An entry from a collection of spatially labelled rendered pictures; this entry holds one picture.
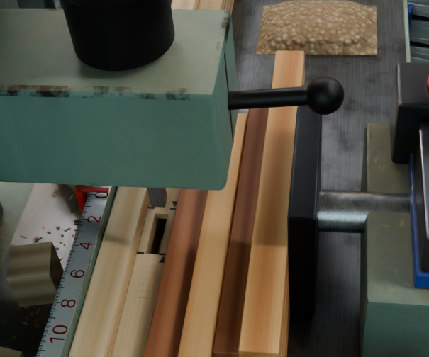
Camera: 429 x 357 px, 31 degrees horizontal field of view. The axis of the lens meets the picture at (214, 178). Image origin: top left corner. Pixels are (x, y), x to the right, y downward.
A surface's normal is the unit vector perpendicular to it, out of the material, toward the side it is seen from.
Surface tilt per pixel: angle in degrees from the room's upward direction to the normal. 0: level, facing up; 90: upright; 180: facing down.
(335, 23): 14
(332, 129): 0
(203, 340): 0
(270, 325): 0
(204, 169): 90
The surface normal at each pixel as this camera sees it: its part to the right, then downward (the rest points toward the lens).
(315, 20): -0.12, -0.48
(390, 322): -0.13, 0.73
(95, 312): -0.09, -0.68
